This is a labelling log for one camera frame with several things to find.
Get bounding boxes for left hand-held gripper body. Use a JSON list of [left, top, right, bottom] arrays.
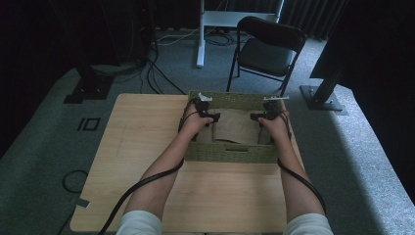
[[193, 92, 213, 119]]

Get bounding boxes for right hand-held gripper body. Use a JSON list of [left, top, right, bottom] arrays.
[[261, 94, 291, 121]]

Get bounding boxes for khaki pants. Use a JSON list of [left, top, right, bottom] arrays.
[[195, 108, 272, 146]]

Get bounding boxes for green woven basket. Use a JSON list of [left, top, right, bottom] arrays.
[[183, 90, 289, 165]]

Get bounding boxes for person's right hand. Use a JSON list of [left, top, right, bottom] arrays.
[[256, 110, 292, 143]]

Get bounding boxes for person's left hand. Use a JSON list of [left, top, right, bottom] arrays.
[[178, 103, 215, 140]]

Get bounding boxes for black stand with grey base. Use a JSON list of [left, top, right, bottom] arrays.
[[299, 63, 349, 117]]

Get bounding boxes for black folding chair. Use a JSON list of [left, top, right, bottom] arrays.
[[225, 15, 308, 99]]

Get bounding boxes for dark curtain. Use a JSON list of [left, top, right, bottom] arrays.
[[280, 0, 348, 41]]

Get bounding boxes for dark equipment tower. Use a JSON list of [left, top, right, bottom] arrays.
[[97, 0, 156, 67]]

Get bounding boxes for black stand with flat base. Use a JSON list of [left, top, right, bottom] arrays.
[[63, 63, 115, 105]]

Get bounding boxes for person's white right sleeve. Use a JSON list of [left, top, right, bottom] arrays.
[[282, 212, 335, 235]]

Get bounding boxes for person's white sleeve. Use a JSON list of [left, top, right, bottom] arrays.
[[115, 210, 163, 235], [282, 212, 335, 235]]

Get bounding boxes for person's white left sleeve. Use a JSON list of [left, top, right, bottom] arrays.
[[115, 210, 163, 235]]

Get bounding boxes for black floor cables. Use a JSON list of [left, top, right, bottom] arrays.
[[139, 45, 188, 96]]

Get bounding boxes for white floor cable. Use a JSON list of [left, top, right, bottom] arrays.
[[156, 27, 201, 47]]

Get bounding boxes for white desk frame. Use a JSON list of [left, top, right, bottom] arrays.
[[195, 0, 286, 70]]

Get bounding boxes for right hand-held gripper black cable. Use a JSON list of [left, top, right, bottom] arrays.
[[276, 110, 328, 214]]

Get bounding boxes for hand-held gripper black cable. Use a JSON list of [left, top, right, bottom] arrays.
[[97, 100, 201, 235], [276, 110, 328, 214]]

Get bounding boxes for left hand-held gripper black cable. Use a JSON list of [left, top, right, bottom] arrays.
[[97, 100, 201, 235]]

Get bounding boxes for black cable loop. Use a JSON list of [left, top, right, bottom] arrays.
[[61, 168, 89, 195]]

